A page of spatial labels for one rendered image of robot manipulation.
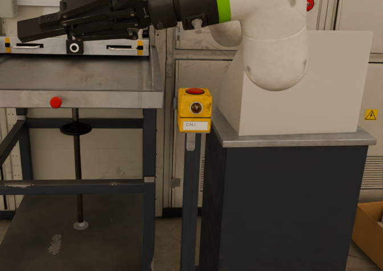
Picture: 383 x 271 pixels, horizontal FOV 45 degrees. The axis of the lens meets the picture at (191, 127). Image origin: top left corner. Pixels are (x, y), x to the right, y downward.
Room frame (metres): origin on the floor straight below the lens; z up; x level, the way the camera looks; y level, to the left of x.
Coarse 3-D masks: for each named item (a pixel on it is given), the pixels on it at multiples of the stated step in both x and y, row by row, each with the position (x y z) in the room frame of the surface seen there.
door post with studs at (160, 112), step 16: (160, 32) 2.01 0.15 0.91; (160, 48) 2.01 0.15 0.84; (160, 64) 2.01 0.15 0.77; (160, 112) 2.01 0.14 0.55; (160, 128) 2.01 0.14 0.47; (160, 144) 2.01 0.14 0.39; (160, 160) 2.01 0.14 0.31; (160, 176) 2.01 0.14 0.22; (160, 192) 2.01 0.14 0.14; (160, 208) 2.01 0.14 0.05
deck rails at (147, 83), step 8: (0, 56) 1.68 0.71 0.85; (8, 56) 1.68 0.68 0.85; (144, 56) 1.79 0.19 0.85; (144, 64) 1.65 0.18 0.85; (152, 64) 1.37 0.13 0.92; (144, 72) 1.53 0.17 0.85; (152, 72) 1.33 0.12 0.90; (144, 80) 1.43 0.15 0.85; (152, 80) 1.33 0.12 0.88; (144, 88) 1.34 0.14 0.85; (152, 88) 1.33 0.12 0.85
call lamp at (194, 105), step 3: (192, 102) 1.11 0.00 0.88; (195, 102) 1.11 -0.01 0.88; (198, 102) 1.11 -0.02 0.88; (192, 105) 1.11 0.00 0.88; (195, 105) 1.10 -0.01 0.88; (198, 105) 1.10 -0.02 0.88; (201, 105) 1.11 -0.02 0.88; (192, 108) 1.10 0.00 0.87; (195, 108) 1.10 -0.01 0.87; (198, 108) 1.10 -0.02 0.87; (201, 108) 1.11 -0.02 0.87; (192, 111) 1.10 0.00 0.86; (195, 111) 1.10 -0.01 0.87; (198, 111) 1.10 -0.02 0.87; (201, 111) 1.11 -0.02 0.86
